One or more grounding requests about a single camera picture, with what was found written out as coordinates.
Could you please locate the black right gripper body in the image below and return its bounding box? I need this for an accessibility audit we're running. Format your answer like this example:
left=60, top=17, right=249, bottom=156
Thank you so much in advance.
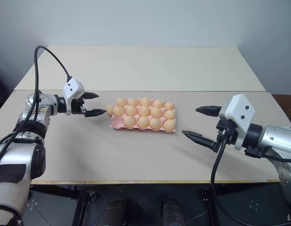
left=212, top=117, right=240, bottom=154

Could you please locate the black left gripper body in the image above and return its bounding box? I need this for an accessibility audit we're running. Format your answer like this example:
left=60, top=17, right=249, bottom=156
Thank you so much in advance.
left=69, top=97, right=88, bottom=116

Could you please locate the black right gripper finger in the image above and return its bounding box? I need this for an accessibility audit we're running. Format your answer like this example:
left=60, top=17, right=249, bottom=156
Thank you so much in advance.
left=195, top=105, right=223, bottom=117
left=181, top=129, right=218, bottom=149

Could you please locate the pink egg tray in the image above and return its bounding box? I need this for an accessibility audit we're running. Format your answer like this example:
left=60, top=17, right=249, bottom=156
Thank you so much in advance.
left=109, top=100, right=177, bottom=132

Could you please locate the dark brown furniture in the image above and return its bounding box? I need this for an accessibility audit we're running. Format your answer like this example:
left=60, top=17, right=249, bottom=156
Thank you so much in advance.
left=271, top=94, right=291, bottom=129

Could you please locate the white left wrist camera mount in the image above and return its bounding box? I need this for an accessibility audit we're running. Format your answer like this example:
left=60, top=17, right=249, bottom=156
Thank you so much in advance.
left=63, top=77, right=86, bottom=115

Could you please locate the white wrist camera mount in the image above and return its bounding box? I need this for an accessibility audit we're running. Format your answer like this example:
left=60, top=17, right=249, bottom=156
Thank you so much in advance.
left=224, top=93, right=256, bottom=151
left=63, top=77, right=86, bottom=115

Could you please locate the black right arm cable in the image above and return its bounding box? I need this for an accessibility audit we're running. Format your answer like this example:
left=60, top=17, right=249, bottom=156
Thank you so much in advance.
left=210, top=120, right=249, bottom=226

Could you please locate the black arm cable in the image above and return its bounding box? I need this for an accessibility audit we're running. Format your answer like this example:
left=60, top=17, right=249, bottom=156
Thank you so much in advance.
left=210, top=120, right=249, bottom=226
left=0, top=45, right=73, bottom=153

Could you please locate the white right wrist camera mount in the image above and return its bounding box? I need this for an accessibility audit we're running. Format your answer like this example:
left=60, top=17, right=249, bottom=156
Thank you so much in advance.
left=224, top=93, right=256, bottom=151

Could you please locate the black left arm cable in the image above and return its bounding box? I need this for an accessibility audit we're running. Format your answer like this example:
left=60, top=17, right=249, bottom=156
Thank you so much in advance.
left=0, top=45, right=73, bottom=153

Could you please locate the black base frame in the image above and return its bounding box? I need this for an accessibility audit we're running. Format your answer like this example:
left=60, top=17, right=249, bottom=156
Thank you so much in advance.
left=17, top=181, right=291, bottom=226

